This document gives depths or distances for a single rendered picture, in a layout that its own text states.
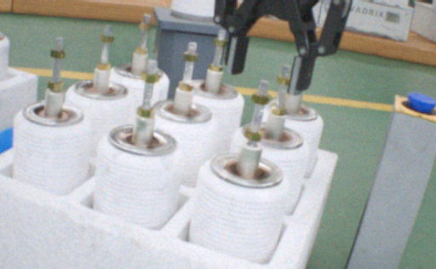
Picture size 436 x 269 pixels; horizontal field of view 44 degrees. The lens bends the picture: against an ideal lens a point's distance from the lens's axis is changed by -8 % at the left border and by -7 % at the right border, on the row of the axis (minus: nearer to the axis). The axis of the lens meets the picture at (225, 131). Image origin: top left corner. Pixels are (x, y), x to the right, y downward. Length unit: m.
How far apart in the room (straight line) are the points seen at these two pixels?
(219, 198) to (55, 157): 0.19
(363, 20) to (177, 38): 1.87
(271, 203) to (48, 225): 0.24
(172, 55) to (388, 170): 0.50
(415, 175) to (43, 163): 0.45
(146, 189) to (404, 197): 0.34
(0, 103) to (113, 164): 0.43
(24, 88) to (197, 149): 0.43
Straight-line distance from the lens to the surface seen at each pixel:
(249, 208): 0.56
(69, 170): 0.66
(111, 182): 0.61
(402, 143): 0.73
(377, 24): 2.89
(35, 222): 0.65
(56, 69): 0.66
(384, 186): 0.75
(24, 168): 0.67
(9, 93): 1.01
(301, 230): 0.66
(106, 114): 0.74
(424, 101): 0.73
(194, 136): 0.70
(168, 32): 1.07
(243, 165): 0.59
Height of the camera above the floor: 0.49
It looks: 21 degrees down
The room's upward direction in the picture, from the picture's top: 10 degrees clockwise
